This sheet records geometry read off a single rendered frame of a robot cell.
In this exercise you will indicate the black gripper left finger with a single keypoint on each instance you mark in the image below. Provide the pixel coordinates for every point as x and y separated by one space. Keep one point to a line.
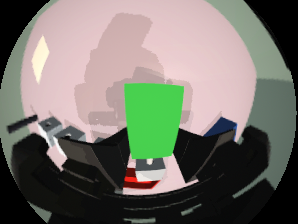
110 155

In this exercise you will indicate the red tray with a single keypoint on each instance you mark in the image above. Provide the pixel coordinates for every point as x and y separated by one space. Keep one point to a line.
132 183

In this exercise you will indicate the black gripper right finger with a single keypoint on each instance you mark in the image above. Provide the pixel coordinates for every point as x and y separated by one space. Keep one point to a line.
192 151

